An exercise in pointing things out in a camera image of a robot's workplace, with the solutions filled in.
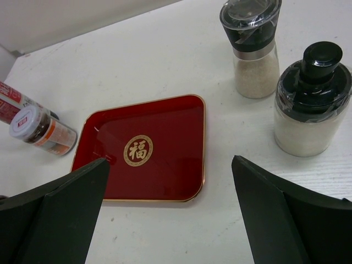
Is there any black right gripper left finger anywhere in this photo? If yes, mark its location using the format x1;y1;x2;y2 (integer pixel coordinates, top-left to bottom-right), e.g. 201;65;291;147
1;158;110;263

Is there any black-cap white powder jar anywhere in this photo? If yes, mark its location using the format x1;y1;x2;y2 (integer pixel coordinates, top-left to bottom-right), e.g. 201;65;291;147
274;41;351;157

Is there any red gold-rimmed tray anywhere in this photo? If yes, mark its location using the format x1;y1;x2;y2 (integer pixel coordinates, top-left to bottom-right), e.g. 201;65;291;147
71;94;206;202

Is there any tall dark sauce bottle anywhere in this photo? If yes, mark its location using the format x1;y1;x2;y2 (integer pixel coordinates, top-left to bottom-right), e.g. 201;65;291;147
0;82;59;124

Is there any clear-top salt grinder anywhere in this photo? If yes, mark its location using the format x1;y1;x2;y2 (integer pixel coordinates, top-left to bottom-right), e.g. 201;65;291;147
219;0;282;99

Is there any small white-lid spice jar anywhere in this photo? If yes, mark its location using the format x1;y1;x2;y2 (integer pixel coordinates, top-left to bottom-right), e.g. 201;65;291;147
9;105;78;156

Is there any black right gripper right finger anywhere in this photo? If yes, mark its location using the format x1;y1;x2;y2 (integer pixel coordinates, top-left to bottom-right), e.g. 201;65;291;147
232;156;351;263

